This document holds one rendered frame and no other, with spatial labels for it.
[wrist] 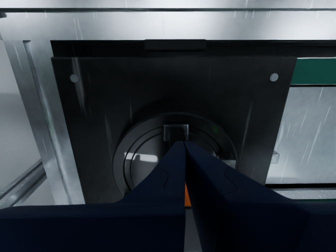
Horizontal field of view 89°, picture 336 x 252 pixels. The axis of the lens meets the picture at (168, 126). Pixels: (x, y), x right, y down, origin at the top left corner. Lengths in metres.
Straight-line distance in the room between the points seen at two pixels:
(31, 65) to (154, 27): 0.13
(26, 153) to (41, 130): 0.18
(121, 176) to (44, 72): 0.14
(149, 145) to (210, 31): 0.13
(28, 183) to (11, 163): 0.16
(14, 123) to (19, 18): 0.22
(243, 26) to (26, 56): 0.22
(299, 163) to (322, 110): 0.09
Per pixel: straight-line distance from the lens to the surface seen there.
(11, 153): 0.44
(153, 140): 0.18
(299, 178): 0.37
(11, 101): 0.39
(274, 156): 0.25
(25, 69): 0.24
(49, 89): 0.23
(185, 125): 0.16
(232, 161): 0.18
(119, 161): 0.19
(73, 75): 0.20
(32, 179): 0.30
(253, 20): 0.21
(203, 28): 0.19
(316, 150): 0.36
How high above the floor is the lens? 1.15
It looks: 68 degrees down
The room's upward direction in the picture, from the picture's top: 177 degrees clockwise
